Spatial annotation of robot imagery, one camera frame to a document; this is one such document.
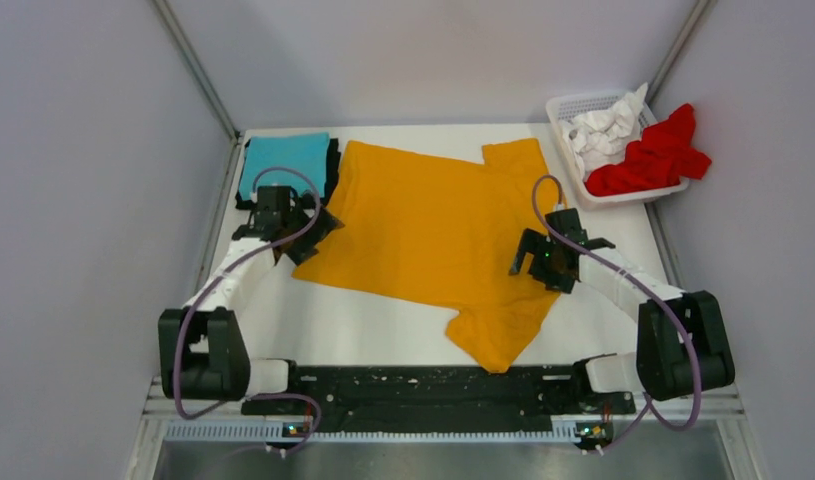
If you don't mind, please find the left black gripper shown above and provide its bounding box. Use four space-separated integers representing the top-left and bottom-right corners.
282 190 343 265

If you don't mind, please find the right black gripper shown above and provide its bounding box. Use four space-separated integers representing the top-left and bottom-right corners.
510 228 575 295

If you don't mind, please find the yellow t shirt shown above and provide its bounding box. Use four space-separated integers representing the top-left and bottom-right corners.
294 138 558 373

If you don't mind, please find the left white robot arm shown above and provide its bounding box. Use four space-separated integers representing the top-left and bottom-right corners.
158 186 343 414

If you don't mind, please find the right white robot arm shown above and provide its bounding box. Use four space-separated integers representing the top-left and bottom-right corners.
510 208 736 412

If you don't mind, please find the folded turquoise t shirt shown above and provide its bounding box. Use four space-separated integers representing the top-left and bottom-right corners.
237 131 331 203

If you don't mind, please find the folded black t shirt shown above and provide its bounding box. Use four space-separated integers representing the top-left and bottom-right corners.
234 137 342 212

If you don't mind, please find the crumpled white t shirt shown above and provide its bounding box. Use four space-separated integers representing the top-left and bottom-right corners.
559 83 649 181

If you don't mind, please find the white plastic laundry basket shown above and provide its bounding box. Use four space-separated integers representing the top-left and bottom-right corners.
545 89 691 211

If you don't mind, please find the crumpled red t shirt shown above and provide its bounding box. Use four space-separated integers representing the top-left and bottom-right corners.
587 103 712 195

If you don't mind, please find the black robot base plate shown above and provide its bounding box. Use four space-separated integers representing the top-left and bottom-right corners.
241 366 636 434

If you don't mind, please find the right aluminium corner post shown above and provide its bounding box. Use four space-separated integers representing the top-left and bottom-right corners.
646 0 718 105

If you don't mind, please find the aluminium corner post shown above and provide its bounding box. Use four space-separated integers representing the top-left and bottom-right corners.
646 0 718 105
149 0 241 142

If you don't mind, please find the aluminium frame rail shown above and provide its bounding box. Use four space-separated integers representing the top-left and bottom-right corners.
141 374 746 444

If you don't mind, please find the left aluminium corner post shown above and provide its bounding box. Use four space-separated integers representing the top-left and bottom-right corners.
149 0 241 142

